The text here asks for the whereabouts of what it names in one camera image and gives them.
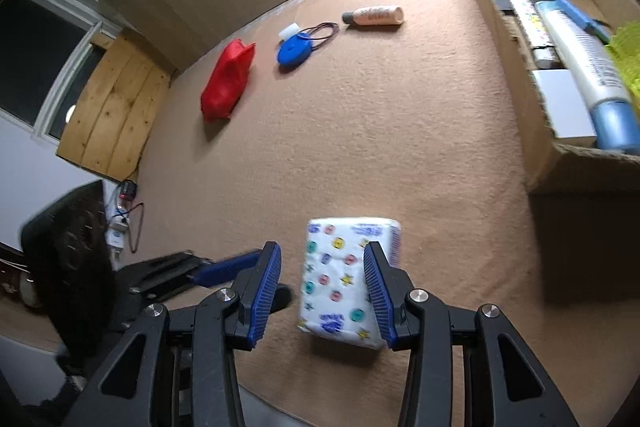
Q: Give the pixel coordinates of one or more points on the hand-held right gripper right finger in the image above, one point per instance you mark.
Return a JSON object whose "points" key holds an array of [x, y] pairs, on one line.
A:
{"points": [[380, 297]]}

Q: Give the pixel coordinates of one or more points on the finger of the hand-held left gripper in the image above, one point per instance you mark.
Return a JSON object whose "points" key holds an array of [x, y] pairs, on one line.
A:
{"points": [[225, 268], [284, 297]]}

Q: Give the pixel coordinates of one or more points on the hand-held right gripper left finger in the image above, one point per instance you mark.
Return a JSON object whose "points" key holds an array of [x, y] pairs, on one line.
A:
{"points": [[262, 292]]}

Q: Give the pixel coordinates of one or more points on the patterned white tissue pack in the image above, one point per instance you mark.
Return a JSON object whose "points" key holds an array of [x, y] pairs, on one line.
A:
{"points": [[335, 277]]}

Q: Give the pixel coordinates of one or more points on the red fabric pouch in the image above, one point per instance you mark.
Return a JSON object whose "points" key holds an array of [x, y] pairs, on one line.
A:
{"points": [[227, 79]]}

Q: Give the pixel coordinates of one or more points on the cardboard box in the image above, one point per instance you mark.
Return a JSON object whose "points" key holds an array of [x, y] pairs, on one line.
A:
{"points": [[560, 167]]}

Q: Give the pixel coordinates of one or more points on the blue round disc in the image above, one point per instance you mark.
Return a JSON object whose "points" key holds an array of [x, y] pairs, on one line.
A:
{"points": [[294, 52]]}

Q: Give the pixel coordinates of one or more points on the small white cap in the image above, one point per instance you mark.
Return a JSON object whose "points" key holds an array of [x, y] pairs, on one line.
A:
{"points": [[290, 31]]}

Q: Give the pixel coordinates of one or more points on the white box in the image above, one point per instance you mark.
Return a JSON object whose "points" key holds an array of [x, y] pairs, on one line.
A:
{"points": [[562, 107]]}

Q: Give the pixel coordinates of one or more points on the small pale bottle grey cap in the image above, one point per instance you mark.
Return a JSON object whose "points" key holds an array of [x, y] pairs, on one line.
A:
{"points": [[375, 15]]}

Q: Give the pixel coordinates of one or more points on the white and blue lotion tube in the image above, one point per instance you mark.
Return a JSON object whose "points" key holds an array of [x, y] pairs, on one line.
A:
{"points": [[585, 62]]}

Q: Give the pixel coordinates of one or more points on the white patterned stick tube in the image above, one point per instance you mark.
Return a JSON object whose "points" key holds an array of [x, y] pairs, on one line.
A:
{"points": [[530, 22]]}

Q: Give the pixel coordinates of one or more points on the blue rectangular plastic case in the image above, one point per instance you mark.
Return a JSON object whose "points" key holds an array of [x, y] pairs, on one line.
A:
{"points": [[575, 12]]}

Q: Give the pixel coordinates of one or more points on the yellow shuttlecock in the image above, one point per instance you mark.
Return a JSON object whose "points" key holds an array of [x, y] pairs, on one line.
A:
{"points": [[627, 52]]}

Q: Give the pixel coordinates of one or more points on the white power strip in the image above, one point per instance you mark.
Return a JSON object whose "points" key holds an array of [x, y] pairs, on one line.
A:
{"points": [[116, 237]]}

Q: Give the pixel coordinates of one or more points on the pine wooden board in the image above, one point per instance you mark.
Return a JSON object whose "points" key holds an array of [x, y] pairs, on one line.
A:
{"points": [[115, 107]]}

